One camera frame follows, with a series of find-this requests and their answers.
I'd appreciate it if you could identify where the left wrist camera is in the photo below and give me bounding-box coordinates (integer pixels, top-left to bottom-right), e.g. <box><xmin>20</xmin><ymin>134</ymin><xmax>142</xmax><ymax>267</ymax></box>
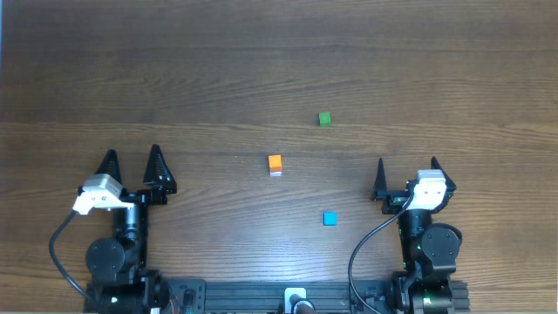
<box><xmin>71</xmin><ymin>173</ymin><xmax>136</xmax><ymax>216</ymax></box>

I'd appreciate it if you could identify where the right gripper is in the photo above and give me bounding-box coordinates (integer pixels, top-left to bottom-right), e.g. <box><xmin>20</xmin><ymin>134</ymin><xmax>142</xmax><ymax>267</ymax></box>
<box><xmin>370</xmin><ymin>155</ymin><xmax>458</xmax><ymax>215</ymax></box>

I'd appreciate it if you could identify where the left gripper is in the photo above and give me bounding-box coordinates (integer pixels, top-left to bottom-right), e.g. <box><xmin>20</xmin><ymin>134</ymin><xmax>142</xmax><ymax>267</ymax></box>
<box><xmin>94</xmin><ymin>143</ymin><xmax>179</xmax><ymax>207</ymax></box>

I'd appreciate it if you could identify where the mounting rail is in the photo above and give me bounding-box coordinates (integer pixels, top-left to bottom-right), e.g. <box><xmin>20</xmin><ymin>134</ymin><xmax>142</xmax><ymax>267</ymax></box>
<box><xmin>82</xmin><ymin>278</ymin><xmax>473</xmax><ymax>314</ymax></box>

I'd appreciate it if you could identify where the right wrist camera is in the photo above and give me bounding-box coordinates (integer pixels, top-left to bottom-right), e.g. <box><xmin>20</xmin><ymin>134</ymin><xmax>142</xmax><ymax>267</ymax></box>
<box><xmin>406</xmin><ymin>168</ymin><xmax>449</xmax><ymax>212</ymax></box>

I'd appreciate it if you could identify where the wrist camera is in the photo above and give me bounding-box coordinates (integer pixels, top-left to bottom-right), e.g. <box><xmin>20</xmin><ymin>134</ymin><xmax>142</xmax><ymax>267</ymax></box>
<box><xmin>406</xmin><ymin>168</ymin><xmax>449</xmax><ymax>212</ymax></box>
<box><xmin>71</xmin><ymin>173</ymin><xmax>136</xmax><ymax>216</ymax></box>

